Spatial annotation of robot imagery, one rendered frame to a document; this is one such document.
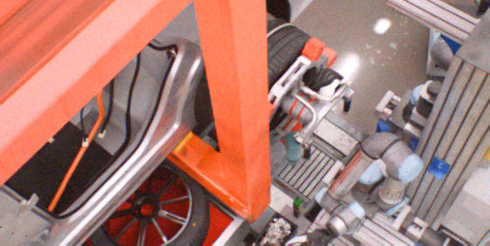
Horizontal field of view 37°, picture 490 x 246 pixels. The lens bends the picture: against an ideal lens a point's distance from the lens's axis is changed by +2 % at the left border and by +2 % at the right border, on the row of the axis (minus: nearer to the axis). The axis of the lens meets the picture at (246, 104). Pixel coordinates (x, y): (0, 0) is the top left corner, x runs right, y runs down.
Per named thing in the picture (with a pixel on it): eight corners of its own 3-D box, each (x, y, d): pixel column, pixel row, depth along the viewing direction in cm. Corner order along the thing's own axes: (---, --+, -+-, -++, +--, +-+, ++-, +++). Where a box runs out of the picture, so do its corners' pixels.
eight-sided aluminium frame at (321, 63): (315, 86, 412) (320, 33, 364) (325, 92, 410) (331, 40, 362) (254, 155, 394) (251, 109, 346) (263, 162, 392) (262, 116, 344)
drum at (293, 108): (293, 93, 388) (294, 80, 375) (325, 115, 381) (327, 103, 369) (277, 112, 383) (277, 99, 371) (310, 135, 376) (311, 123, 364)
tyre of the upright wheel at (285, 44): (199, 89, 349) (216, 138, 409) (236, 116, 341) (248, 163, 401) (283, -7, 366) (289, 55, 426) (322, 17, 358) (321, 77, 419)
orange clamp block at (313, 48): (306, 51, 368) (313, 37, 363) (319, 59, 365) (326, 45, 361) (300, 54, 362) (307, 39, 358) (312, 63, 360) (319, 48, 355)
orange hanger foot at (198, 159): (177, 130, 410) (169, 101, 379) (248, 184, 393) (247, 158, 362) (157, 151, 404) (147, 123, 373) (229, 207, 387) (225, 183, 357)
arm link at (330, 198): (372, 122, 300) (308, 200, 323) (391, 140, 296) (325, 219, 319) (385, 118, 309) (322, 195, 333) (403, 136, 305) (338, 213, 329)
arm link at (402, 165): (384, 182, 348) (402, 133, 300) (408, 206, 342) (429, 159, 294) (366, 197, 345) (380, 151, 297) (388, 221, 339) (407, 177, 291)
